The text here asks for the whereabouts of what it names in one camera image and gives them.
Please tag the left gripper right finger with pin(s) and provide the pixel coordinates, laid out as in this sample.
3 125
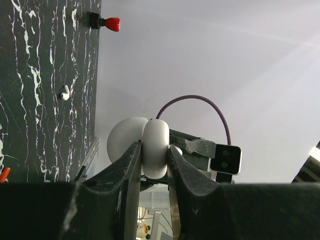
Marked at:
202 209

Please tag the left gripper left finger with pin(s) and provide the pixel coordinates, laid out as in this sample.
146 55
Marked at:
104 207

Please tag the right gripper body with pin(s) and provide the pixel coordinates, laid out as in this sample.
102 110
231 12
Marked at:
198 151

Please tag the white earbud charging case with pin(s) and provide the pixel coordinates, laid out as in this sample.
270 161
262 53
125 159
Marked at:
154 135

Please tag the white earbud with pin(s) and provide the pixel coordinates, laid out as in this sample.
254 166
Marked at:
66 94

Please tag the red earbud left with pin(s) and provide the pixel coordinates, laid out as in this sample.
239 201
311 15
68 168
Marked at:
4 174

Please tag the red stamp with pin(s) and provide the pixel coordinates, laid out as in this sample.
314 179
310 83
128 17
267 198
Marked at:
96 22

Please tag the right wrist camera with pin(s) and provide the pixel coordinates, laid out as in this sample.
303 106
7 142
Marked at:
227 159

